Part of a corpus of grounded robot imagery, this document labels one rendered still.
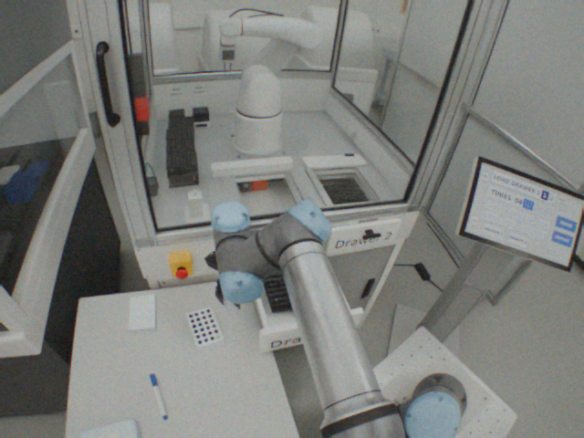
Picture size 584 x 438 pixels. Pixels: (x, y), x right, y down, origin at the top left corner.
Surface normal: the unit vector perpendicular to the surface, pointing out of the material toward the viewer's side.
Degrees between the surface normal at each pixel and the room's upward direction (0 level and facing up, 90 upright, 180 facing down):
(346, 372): 14
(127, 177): 90
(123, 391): 0
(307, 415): 0
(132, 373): 0
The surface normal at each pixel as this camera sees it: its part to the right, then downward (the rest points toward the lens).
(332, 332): -0.13, -0.68
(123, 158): 0.29, 0.66
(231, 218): 0.08, -0.72
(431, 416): -0.37, -0.36
